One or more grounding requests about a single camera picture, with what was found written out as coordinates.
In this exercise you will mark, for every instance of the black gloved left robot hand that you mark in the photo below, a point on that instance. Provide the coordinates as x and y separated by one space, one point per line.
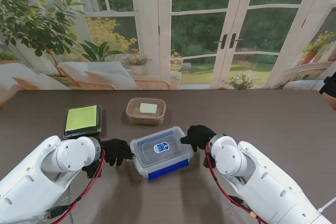
115 151

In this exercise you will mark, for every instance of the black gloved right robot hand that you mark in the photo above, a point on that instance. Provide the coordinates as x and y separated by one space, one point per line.
199 136

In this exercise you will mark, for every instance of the black plastic tray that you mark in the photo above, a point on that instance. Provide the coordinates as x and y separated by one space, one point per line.
98 119

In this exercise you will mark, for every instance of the clear lid with blue label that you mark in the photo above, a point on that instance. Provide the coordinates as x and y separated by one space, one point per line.
162 150

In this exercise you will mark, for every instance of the brown kraft paper container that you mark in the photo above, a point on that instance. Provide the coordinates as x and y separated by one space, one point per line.
143 120

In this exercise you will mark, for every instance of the clear box with blue clips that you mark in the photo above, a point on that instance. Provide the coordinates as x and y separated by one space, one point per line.
168 171

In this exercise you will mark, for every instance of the clear lid with green label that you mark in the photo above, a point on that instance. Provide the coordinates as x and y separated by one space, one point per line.
81 117

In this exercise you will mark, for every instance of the clear lid with white label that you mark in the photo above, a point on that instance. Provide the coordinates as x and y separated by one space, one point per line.
148 107

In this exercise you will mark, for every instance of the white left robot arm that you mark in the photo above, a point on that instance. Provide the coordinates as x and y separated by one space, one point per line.
34 179

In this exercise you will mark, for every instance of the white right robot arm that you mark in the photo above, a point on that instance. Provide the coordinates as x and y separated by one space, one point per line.
262 179

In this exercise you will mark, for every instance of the printed garden backdrop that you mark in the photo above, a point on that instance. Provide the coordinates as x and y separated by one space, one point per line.
199 24

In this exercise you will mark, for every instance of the bystander arm in dark sleeve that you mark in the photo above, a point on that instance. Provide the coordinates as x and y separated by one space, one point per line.
330 90

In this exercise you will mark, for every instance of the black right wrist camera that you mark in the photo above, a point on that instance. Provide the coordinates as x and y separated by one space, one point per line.
208 162

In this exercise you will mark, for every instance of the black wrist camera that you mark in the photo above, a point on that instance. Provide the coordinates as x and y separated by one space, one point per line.
92 169
208 162

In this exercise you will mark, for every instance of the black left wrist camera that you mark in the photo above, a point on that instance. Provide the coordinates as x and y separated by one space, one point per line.
92 169

